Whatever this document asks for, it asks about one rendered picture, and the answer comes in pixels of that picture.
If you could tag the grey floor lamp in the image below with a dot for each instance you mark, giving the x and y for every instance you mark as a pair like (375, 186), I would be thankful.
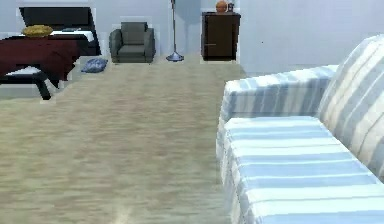
(174, 55)

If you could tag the dark brown cupboard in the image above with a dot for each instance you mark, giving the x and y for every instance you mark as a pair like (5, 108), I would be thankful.
(220, 35)

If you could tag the grey armchair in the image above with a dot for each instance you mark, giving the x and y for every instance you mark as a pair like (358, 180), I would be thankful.
(132, 43)

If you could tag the blue cloth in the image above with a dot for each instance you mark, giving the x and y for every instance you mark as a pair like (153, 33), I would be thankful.
(94, 65)

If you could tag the orange ball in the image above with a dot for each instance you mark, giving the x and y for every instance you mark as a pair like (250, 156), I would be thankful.
(221, 6)

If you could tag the blue white striped sofa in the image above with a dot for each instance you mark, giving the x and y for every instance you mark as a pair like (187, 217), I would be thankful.
(293, 156)

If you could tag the small dark object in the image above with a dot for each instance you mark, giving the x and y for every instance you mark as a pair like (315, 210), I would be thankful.
(230, 6)

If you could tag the black bed with white sheet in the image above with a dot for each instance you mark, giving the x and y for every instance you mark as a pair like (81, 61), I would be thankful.
(63, 20)

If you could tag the dark red bed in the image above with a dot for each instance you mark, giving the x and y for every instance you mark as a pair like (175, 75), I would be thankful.
(36, 55)

